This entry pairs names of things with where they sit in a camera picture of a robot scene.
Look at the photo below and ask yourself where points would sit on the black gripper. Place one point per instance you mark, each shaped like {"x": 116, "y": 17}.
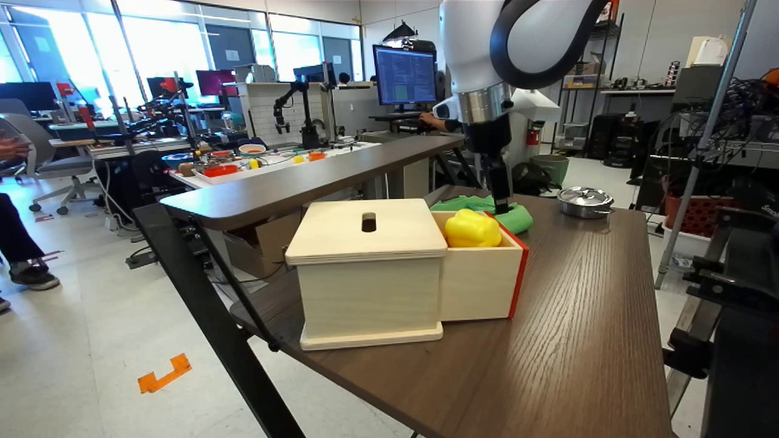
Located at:
{"x": 488, "y": 141}

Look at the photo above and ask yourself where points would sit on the green cloth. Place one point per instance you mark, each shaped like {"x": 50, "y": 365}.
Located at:
{"x": 515, "y": 218}

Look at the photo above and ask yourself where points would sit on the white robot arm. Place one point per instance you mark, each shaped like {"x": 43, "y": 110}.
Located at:
{"x": 498, "y": 47}

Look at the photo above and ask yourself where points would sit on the black robot arm on desk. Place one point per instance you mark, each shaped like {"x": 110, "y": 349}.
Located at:
{"x": 307, "y": 132}

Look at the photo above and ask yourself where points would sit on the yellow ball in drawer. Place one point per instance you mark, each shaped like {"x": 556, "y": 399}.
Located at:
{"x": 472, "y": 229}

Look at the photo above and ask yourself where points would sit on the computer monitor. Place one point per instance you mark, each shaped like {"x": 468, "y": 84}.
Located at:
{"x": 404, "y": 77}

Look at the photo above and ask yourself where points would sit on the small metal pot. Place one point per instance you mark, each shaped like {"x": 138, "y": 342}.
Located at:
{"x": 584, "y": 202}

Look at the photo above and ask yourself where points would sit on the wooden box with red drawer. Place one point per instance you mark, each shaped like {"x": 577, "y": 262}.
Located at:
{"x": 384, "y": 272}

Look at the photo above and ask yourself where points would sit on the brown wooden table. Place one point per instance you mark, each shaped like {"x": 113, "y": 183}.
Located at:
{"x": 577, "y": 362}

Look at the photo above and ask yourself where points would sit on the white lab desk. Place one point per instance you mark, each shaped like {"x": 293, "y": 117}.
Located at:
{"x": 253, "y": 160}

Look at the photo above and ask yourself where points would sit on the black diagonal pole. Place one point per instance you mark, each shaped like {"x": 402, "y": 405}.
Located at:
{"x": 180, "y": 249}

